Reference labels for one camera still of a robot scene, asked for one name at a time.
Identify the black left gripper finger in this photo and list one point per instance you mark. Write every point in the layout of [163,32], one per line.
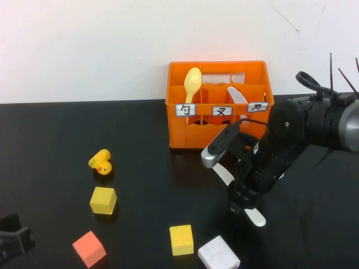
[9,222]
[16,243]

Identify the salmon orange foam cube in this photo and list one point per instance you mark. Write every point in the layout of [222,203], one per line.
[89,249]

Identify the yellow foam cube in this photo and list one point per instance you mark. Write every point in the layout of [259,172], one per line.
[102,200]
[181,240]

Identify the orange plastic cutlery holder crate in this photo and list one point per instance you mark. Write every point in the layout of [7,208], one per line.
[213,137]

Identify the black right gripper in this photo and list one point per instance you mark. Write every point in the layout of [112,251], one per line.
[263,168]

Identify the yellow plastic spoon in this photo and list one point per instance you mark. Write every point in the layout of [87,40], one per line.
[193,79]

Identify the yellow rubber duck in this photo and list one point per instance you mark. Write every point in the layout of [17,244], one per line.
[102,162]

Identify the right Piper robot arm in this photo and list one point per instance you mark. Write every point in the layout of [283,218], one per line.
[322,123]

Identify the large white foam cube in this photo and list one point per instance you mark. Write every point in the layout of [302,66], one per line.
[218,253]

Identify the pale pink plastic knife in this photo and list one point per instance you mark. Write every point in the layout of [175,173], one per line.
[235,96]

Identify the white label knife character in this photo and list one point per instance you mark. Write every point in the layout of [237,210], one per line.
[258,107]

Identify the black zip tie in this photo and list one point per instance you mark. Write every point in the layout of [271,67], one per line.
[347,81]
[322,158]
[331,75]

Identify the cream white plastic knife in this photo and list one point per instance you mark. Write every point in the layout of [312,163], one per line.
[223,173]

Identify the white label fork character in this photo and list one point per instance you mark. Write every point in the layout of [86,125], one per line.
[222,111]

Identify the white label spoon character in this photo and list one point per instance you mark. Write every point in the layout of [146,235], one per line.
[185,110]

